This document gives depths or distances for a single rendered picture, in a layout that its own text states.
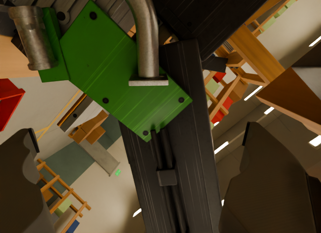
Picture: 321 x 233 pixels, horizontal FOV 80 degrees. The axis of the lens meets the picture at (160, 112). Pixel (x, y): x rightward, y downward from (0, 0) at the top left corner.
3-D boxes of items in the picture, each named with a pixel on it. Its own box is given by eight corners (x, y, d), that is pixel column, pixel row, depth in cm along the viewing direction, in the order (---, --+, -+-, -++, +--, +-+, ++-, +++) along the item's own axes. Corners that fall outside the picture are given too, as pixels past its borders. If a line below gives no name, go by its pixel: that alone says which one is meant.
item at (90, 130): (82, 126, 713) (97, 140, 717) (67, 135, 640) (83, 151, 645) (100, 105, 664) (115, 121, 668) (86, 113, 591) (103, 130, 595)
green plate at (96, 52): (66, 53, 36) (148, 123, 42) (43, 60, 29) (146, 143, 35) (104, 4, 33) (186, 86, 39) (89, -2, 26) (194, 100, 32)
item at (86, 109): (89, 110, 62) (95, 116, 63) (55, 124, 47) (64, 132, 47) (176, 13, 52) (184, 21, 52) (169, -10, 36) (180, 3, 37)
